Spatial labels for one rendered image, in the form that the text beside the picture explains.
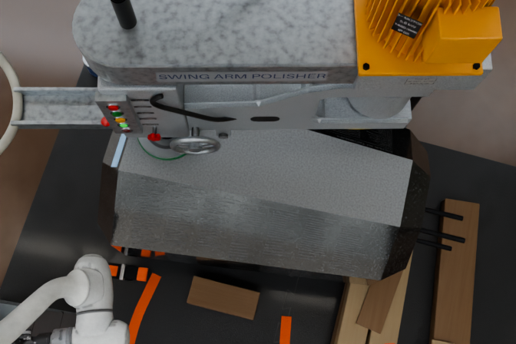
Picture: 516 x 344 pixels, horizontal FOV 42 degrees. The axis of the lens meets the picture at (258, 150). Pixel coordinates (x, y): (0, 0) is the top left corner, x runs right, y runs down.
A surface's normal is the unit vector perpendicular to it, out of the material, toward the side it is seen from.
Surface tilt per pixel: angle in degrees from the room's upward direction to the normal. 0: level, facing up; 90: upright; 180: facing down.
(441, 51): 90
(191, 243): 45
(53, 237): 0
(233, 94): 4
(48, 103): 2
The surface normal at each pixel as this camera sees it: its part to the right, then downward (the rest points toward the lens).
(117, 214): -0.12, 0.48
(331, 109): 0.02, -0.26
